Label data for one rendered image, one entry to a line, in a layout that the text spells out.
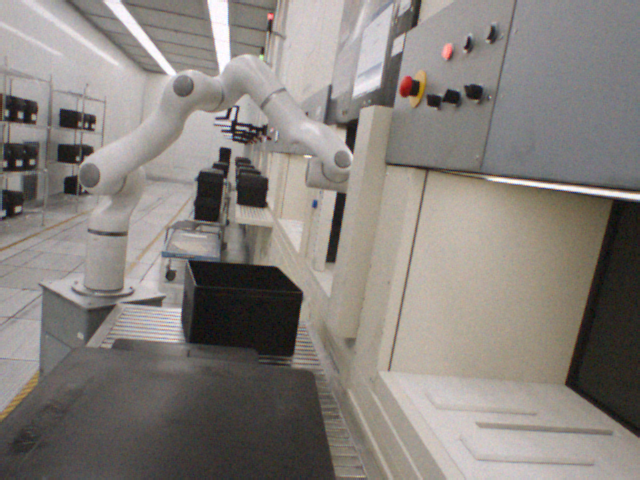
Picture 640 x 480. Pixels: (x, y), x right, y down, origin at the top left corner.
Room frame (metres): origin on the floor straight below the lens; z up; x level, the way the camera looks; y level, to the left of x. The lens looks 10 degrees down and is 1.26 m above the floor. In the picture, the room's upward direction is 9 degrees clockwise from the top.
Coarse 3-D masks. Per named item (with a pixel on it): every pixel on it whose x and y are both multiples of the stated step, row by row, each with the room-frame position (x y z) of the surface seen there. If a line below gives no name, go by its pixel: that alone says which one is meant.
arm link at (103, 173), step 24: (192, 72) 1.38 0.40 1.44; (168, 96) 1.38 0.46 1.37; (192, 96) 1.36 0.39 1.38; (216, 96) 1.45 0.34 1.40; (168, 120) 1.43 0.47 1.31; (120, 144) 1.46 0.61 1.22; (144, 144) 1.45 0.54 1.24; (168, 144) 1.48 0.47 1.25; (96, 168) 1.42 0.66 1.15; (120, 168) 1.44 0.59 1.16; (96, 192) 1.44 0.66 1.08
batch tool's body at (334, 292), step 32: (352, 0) 1.83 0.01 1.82; (384, 0) 1.38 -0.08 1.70; (416, 0) 1.12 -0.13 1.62; (352, 32) 1.73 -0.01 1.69; (384, 96) 1.23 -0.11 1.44; (352, 128) 1.88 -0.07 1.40; (384, 128) 1.11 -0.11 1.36; (352, 160) 1.22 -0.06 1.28; (384, 160) 1.12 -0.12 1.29; (352, 192) 1.17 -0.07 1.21; (320, 224) 1.79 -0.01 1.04; (352, 224) 1.12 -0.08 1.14; (320, 256) 1.79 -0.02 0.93; (352, 256) 1.11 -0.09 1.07; (320, 288) 1.59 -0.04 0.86; (352, 288) 1.11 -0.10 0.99; (320, 320) 1.51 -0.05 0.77; (352, 320) 1.11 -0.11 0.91; (352, 352) 1.12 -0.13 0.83
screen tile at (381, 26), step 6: (390, 12) 1.30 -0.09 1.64; (384, 18) 1.34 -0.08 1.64; (378, 24) 1.40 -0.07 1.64; (384, 24) 1.33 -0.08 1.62; (378, 30) 1.38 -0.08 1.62; (384, 30) 1.32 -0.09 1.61; (384, 36) 1.31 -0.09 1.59; (384, 42) 1.30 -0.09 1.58; (378, 48) 1.35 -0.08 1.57; (384, 48) 1.30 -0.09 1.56; (372, 54) 1.41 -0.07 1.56; (378, 54) 1.34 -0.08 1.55; (372, 60) 1.40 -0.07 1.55
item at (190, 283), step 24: (192, 264) 1.39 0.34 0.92; (216, 264) 1.41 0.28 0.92; (240, 264) 1.44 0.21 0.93; (192, 288) 1.17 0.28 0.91; (216, 288) 1.15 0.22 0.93; (240, 288) 1.44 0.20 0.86; (264, 288) 1.47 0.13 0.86; (288, 288) 1.34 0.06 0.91; (192, 312) 1.14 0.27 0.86; (216, 312) 1.15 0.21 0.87; (240, 312) 1.17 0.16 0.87; (264, 312) 1.19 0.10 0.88; (288, 312) 1.21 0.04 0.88; (192, 336) 1.13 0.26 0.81; (216, 336) 1.15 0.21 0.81; (240, 336) 1.17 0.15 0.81; (264, 336) 1.19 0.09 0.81; (288, 336) 1.22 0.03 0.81
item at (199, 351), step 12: (120, 348) 0.88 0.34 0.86; (132, 348) 0.89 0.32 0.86; (144, 348) 0.90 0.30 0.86; (156, 348) 0.91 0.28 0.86; (168, 348) 0.92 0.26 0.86; (180, 348) 0.93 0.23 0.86; (192, 348) 0.94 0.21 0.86; (204, 348) 0.95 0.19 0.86; (216, 348) 0.96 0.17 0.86; (228, 348) 0.96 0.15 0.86; (240, 348) 0.97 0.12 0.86; (252, 348) 0.98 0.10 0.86; (216, 360) 0.90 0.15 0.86; (228, 360) 0.90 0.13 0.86; (240, 360) 0.91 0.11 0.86; (252, 360) 0.92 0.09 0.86
